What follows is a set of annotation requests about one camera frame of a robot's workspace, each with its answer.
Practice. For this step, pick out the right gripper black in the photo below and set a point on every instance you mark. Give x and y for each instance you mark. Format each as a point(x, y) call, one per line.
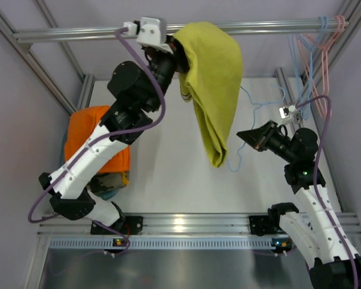
point(265, 137)

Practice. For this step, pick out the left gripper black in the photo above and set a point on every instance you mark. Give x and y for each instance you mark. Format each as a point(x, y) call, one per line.
point(174, 55)

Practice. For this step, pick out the light blue wire hanger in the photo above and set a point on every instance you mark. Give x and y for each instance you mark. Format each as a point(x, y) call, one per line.
point(258, 106)

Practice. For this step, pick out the yellow-green trousers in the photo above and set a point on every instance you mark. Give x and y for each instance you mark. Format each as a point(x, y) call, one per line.
point(212, 83)

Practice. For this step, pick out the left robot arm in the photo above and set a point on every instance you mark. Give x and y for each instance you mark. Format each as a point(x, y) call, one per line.
point(139, 89)

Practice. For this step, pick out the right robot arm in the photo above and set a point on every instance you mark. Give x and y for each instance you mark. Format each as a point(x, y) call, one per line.
point(332, 260)

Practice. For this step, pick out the pink spare hangers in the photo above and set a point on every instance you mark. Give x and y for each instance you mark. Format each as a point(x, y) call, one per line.
point(322, 42)

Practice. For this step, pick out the orange garment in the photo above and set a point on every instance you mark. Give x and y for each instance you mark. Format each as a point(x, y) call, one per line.
point(81, 125)

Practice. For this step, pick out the teal laundry basket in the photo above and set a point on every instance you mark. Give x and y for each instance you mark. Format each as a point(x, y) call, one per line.
point(107, 196)

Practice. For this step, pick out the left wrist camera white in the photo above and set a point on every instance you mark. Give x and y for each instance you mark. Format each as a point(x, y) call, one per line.
point(150, 32)

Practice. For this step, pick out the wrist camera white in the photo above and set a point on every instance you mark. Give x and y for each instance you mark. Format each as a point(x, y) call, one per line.
point(150, 32)
point(288, 114)

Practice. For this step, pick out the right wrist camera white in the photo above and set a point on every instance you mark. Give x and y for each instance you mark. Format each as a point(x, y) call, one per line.
point(288, 114)

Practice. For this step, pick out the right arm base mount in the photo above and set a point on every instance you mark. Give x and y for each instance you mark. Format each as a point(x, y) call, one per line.
point(261, 225)

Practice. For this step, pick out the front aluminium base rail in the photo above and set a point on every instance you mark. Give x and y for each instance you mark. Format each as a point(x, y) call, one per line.
point(161, 224)

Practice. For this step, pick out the top aluminium hanging rail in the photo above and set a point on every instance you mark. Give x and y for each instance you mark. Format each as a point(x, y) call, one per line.
point(300, 26)

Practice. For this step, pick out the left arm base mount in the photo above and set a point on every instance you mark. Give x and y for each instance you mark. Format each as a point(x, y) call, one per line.
point(132, 226)

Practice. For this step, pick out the slotted grey cable duct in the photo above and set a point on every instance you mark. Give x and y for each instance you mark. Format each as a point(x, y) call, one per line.
point(170, 243)

